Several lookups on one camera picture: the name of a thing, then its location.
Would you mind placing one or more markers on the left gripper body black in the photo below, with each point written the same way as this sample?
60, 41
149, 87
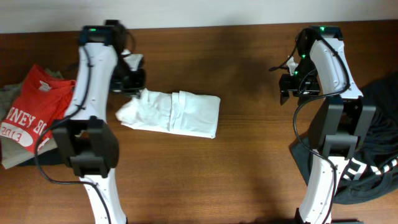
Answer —
125, 81

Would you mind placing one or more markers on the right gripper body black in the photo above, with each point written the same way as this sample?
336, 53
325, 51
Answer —
304, 82

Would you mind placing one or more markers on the white t-shirt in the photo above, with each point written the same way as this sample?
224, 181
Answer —
181, 112

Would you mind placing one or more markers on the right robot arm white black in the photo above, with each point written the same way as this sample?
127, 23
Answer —
340, 125

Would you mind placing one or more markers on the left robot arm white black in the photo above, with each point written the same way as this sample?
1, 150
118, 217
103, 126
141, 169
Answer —
86, 143

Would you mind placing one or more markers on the red printed t-shirt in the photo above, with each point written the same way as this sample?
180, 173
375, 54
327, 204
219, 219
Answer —
42, 99

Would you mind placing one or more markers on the dark folded garment bottom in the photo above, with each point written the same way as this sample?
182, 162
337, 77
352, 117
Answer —
49, 158

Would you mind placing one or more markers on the black Nike t-shirt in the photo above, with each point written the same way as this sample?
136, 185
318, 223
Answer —
372, 172

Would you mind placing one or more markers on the khaki folded garment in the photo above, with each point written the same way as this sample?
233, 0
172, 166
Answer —
12, 153

